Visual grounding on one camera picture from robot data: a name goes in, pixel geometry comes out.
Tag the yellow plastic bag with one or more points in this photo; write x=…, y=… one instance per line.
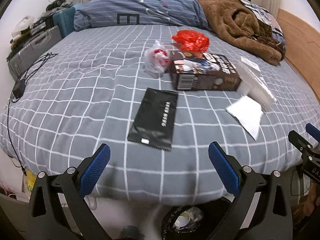
x=30, y=181

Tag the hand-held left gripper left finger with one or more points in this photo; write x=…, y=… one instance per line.
x=96, y=170

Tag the blue striped duvet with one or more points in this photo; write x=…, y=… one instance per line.
x=150, y=12

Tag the black foil packet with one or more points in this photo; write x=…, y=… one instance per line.
x=152, y=120

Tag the trash bin with black liner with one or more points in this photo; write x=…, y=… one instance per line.
x=215, y=207

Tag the brown printed cookie box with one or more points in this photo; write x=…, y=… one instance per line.
x=200, y=80

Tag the black charger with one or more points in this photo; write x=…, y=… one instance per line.
x=19, y=88

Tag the wooden headboard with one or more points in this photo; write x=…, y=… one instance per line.
x=300, y=45

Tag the crumpled white paper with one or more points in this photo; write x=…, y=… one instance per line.
x=187, y=217

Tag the white paper sheet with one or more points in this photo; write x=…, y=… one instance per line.
x=246, y=115

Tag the grey checked bed sheet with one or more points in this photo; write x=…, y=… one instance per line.
x=87, y=100

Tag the brown fleece blanket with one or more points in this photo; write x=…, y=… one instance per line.
x=232, y=22

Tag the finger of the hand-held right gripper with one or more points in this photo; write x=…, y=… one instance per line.
x=300, y=141
x=312, y=129

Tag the pile of clutter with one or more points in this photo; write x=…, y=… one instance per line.
x=37, y=22

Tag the white plastic bag red print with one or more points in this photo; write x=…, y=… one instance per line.
x=157, y=57

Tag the clear plastic wrapper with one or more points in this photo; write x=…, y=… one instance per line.
x=260, y=90

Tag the grey suitcase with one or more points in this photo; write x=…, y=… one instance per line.
x=32, y=47

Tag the teal suitcase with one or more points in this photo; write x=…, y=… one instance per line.
x=65, y=20

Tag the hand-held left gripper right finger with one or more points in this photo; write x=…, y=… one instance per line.
x=223, y=170

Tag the person's right hand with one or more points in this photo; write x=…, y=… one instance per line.
x=313, y=200

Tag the checked patterned pillow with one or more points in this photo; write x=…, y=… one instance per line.
x=263, y=12

